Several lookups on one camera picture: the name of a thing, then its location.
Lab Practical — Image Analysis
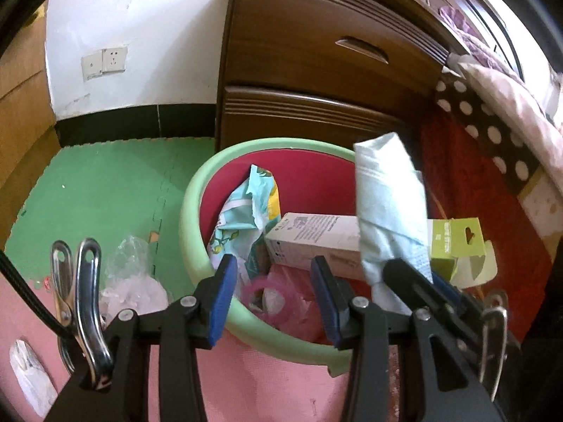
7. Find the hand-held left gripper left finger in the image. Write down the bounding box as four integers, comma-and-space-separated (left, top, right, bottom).
44, 254, 238, 422

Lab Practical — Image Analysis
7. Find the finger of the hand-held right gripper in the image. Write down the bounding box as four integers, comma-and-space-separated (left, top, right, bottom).
432, 271, 485, 322
382, 258, 483, 352

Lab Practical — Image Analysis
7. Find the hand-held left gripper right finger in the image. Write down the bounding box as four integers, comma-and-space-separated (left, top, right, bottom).
310, 256, 506, 422

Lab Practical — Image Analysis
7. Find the pink tape ring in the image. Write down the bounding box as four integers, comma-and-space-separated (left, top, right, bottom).
242, 279, 295, 317

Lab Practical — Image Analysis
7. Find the green white cardboard box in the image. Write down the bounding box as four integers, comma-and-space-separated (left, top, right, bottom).
264, 212, 498, 293

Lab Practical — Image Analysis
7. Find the blue face mask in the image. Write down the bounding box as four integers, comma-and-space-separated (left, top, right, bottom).
354, 132, 434, 315

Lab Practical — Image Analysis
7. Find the teal wet wipes pack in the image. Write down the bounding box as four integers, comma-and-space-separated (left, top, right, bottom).
207, 165, 282, 273

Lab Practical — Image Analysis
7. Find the clear plastic bag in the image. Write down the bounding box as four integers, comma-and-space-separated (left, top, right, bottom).
99, 235, 170, 317

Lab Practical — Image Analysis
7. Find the red bin with green rim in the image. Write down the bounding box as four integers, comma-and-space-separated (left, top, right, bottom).
178, 137, 423, 379

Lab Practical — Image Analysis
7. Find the white sock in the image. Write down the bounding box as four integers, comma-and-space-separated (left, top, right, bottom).
9, 338, 59, 418

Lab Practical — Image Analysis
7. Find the metal spring clip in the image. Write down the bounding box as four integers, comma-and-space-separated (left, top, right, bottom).
49, 238, 114, 390
477, 289, 511, 392

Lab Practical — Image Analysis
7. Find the pink foam mat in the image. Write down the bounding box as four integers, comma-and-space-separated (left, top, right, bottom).
0, 273, 353, 422

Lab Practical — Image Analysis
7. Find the red blanket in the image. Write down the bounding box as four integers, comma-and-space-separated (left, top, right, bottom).
416, 105, 555, 344

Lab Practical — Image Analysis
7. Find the cream patterned bedsheet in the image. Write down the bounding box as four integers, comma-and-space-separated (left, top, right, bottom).
519, 167, 563, 247

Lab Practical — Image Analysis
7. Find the brown polka-dot cloth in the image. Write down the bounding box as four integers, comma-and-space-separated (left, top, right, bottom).
435, 75, 546, 194

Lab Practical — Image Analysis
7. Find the green foam mat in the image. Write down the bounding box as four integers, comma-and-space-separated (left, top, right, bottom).
4, 136, 216, 282

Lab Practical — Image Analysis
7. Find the clear bottle with red label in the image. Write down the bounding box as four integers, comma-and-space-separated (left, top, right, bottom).
26, 273, 56, 293

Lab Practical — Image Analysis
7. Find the dark wooden drawer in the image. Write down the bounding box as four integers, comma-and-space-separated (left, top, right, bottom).
217, 85, 418, 154
226, 0, 445, 97

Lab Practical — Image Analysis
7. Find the pale pink pillow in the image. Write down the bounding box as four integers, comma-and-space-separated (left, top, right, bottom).
442, 53, 563, 141

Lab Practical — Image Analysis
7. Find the purple floral cloth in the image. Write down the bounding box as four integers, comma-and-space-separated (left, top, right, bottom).
437, 2, 520, 75

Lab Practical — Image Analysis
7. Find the light wooden wardrobe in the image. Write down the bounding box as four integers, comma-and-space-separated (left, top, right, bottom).
0, 0, 60, 247

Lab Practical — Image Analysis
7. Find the thick black cable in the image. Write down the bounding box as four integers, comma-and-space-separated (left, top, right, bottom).
0, 248, 67, 339

